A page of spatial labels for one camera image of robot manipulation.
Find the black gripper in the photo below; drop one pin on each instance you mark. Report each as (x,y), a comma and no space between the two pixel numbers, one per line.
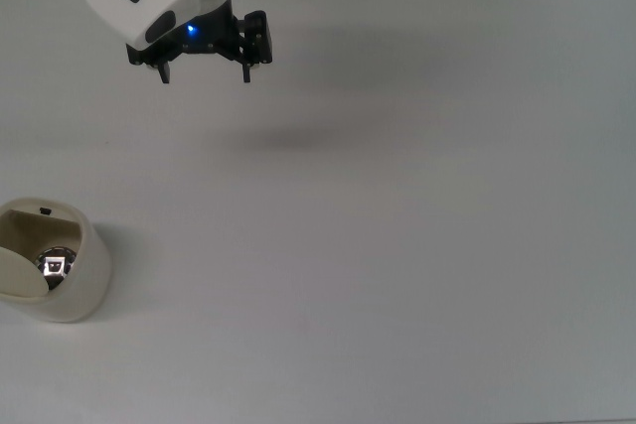
(208,34)

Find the small white trash can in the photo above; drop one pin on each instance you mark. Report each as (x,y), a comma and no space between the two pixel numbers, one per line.
(84,285)

